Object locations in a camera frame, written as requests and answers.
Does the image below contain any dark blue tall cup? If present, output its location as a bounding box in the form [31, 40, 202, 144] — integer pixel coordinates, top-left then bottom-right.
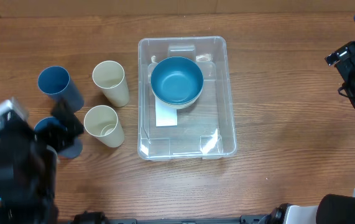
[37, 66, 85, 112]
[34, 117, 83, 159]

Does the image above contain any beige tall cup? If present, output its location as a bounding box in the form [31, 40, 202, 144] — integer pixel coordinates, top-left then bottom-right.
[84, 105, 125, 148]
[92, 60, 130, 107]

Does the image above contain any dark blue bowl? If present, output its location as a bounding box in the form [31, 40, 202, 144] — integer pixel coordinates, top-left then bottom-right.
[150, 57, 205, 106]

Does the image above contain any cream bowl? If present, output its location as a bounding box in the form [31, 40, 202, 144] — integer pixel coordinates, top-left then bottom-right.
[156, 99, 195, 110]

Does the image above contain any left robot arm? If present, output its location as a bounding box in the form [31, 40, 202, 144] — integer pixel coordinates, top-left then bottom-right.
[0, 98, 84, 223]

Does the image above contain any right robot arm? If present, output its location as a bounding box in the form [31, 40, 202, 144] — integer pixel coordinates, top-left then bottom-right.
[259, 41, 355, 223]

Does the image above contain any white label in container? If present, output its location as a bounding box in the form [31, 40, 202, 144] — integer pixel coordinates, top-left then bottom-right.
[155, 98, 177, 127]

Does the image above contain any clear plastic storage container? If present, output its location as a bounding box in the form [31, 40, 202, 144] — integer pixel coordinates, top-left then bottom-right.
[137, 36, 237, 161]

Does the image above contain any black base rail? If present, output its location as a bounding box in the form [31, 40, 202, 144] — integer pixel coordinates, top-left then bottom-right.
[68, 212, 271, 224]

